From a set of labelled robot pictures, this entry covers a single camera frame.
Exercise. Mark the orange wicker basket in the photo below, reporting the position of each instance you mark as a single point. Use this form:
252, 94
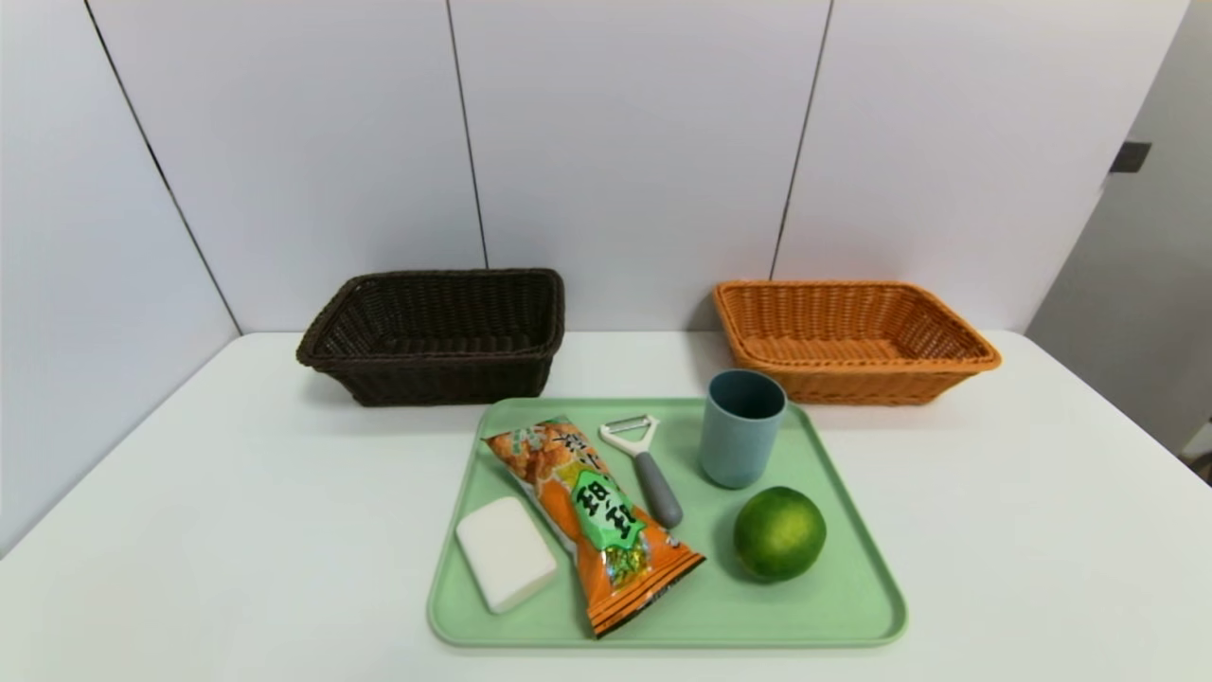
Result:
852, 384

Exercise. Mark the white soap bar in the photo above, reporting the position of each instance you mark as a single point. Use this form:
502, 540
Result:
507, 554

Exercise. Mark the dark wall fixture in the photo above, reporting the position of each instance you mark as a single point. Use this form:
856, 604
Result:
1130, 156

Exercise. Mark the light green plastic tray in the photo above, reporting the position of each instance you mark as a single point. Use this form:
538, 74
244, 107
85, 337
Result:
757, 616

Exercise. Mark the dark brown wicker basket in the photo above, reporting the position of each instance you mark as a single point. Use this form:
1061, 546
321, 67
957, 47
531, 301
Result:
445, 379

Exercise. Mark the green lime fruit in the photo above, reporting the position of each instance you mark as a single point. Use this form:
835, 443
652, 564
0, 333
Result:
779, 533

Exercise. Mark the blue-grey plastic cup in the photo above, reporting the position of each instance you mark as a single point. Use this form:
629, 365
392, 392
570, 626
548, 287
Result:
739, 450

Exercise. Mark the orange snack bag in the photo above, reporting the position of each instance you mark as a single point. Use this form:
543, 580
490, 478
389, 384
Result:
606, 530

